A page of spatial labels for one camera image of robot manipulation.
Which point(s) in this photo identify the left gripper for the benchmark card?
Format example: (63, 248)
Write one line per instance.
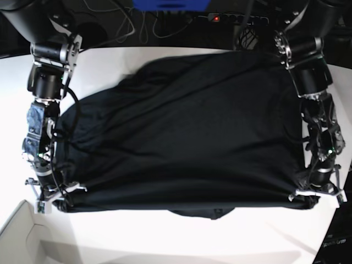
(327, 193)

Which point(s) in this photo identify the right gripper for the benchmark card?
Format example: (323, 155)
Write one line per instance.
(55, 194)

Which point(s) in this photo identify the black t-shirt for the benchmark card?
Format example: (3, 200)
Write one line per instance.
(187, 134)

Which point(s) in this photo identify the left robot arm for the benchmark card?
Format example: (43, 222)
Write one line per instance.
(300, 44)

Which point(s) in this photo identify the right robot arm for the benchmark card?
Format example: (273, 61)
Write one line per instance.
(55, 49)

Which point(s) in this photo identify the white cardboard box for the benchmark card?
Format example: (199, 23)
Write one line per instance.
(24, 241)

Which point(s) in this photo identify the black power strip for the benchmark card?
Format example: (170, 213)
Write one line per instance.
(237, 19)

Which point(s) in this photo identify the blue box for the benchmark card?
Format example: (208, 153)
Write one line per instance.
(171, 5)

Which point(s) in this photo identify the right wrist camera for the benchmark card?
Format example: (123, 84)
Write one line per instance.
(42, 207)

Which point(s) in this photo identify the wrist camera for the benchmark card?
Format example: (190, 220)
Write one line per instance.
(42, 207)
(341, 197)

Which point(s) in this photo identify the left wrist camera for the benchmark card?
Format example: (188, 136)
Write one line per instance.
(341, 197)

